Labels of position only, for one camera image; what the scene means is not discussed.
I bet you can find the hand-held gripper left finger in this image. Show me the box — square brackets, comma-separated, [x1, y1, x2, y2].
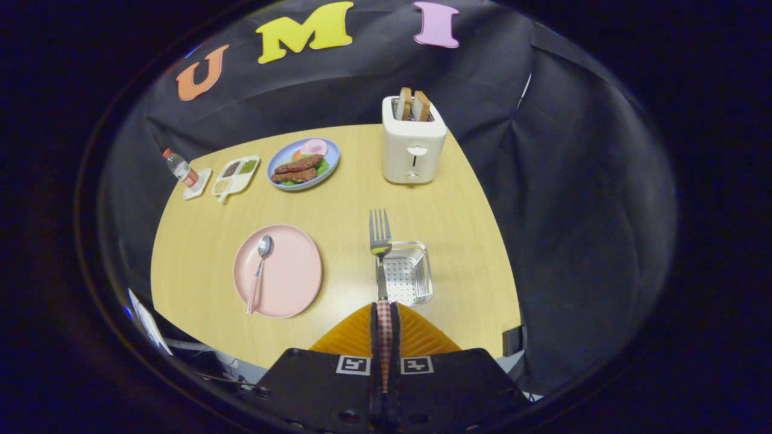
[250, 301, 387, 434]

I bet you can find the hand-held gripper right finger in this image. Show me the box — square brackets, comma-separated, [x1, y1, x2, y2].
[385, 301, 533, 434]

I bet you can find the fork with red checked handle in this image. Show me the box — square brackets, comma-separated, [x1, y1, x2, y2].
[369, 209, 393, 394]

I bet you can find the spoon with red checked handle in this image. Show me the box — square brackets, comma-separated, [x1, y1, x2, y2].
[245, 234, 274, 315]

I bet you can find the pink plate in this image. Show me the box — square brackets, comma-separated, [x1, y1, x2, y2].
[233, 224, 323, 319]

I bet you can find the brown meat strip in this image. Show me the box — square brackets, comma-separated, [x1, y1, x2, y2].
[271, 168, 317, 184]
[274, 154, 324, 175]

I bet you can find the green lettuce leaf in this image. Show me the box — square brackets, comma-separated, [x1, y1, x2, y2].
[280, 157, 331, 186]

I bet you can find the white divided tray with grains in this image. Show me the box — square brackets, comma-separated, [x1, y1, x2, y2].
[211, 156, 261, 203]

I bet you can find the black backdrop cloth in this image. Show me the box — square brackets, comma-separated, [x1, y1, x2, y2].
[100, 0, 676, 398]

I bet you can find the blue plate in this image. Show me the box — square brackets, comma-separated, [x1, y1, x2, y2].
[266, 137, 340, 192]

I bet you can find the white square coaster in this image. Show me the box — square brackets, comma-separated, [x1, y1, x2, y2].
[183, 168, 213, 201]

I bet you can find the cream toaster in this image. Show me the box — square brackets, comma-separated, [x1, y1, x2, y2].
[382, 95, 448, 185]

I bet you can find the clear water bottle red label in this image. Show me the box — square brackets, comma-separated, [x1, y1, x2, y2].
[162, 148, 200, 189]

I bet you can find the black table corner bracket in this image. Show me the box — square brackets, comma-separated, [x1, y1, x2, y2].
[502, 325, 528, 357]

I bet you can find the metal wire basket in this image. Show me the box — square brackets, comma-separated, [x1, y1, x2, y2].
[377, 241, 434, 307]

